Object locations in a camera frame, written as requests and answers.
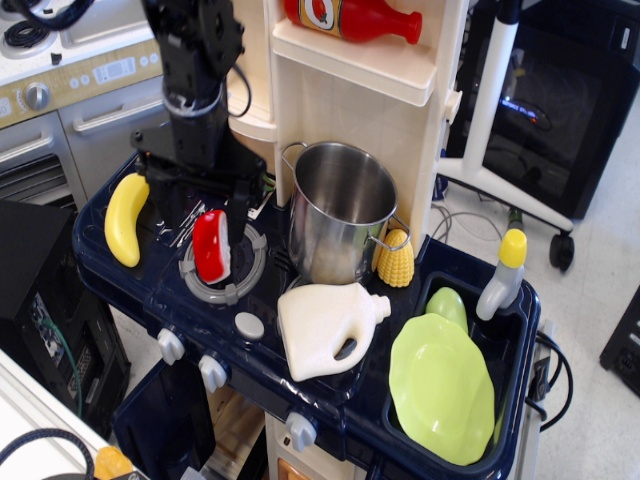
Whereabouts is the grey toy stove burner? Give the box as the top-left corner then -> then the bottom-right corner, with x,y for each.
178,224 -> 268,306

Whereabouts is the cream toy kitchen shelf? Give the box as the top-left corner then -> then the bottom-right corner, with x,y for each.
228,1 -> 468,246

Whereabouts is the red white toy sushi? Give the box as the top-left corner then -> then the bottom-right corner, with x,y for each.
192,209 -> 231,285

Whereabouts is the grey wooden toy kitchen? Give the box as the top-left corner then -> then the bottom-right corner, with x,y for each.
1,1 -> 169,209

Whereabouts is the black computer case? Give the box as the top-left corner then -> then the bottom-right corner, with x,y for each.
1,201 -> 130,438

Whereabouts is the red toy ketchup bottle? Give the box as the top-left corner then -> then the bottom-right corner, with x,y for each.
283,0 -> 423,45

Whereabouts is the grey yellow toy faucet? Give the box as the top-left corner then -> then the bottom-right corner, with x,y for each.
476,228 -> 528,321

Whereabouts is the navy blue toy kitchen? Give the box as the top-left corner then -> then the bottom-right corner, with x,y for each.
73,158 -> 540,479

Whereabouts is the yellow toy corn cob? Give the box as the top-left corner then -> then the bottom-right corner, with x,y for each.
373,228 -> 414,288

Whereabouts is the white toy detergent jug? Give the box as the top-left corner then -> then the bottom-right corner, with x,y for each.
277,283 -> 392,382

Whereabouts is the stainless steel pot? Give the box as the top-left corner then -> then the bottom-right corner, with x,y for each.
281,141 -> 411,285

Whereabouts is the black power cable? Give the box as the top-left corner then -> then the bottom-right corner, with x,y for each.
524,329 -> 575,434

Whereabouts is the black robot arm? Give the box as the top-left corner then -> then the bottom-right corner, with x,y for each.
131,1 -> 266,245

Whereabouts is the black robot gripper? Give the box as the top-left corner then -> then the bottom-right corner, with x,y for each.
131,98 -> 266,246

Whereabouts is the white rolling monitor stand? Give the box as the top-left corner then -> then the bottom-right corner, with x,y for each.
437,1 -> 575,272

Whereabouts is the light green toy plate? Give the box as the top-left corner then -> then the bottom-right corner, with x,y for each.
389,313 -> 495,466

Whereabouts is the yellow toy banana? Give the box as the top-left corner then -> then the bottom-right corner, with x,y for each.
104,173 -> 150,268

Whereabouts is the light green toy cup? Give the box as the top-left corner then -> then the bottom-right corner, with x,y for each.
425,287 -> 469,335

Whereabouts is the black monitor screen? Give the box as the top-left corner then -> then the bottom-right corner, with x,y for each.
447,0 -> 640,220

